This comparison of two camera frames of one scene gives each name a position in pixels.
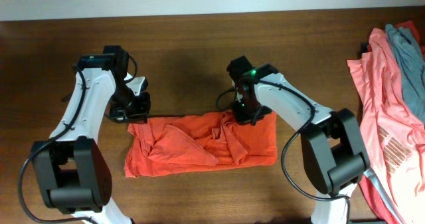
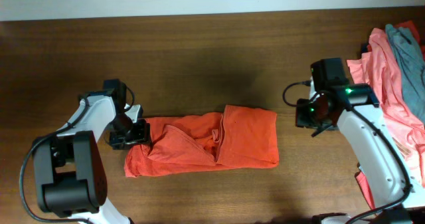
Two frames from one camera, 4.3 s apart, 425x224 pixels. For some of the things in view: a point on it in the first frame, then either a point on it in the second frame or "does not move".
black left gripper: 139,116 to 143,136
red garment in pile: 411,25 does not move
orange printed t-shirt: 186,142 does not move
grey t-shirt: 412,64 does not move
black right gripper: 244,118 to 301,118
